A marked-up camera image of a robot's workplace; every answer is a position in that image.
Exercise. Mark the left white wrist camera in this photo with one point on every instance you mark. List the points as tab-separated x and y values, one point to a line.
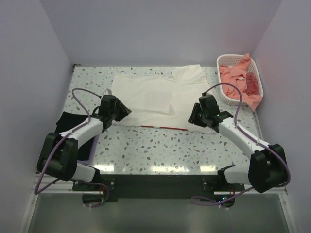
107	92

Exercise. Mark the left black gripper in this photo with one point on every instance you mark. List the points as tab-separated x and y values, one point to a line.
119	110

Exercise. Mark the white t shirt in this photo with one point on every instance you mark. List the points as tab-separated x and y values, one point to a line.
162	102

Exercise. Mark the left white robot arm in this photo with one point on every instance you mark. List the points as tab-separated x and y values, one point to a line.
59	155

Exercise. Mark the dark pink t shirt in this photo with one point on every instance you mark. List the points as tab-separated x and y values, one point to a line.
252	84

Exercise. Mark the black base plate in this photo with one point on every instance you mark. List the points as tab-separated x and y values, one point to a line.
112	188

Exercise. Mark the white plastic laundry basket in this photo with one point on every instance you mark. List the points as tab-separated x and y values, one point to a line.
243	65

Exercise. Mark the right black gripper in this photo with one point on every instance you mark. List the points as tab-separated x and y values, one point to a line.
198	117

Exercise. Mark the salmon pink t shirt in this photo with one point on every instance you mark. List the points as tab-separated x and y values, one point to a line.
233	77

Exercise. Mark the lavender folded t shirt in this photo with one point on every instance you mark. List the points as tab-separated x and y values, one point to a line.
90	159

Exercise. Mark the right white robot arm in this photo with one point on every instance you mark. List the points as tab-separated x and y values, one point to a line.
267	168

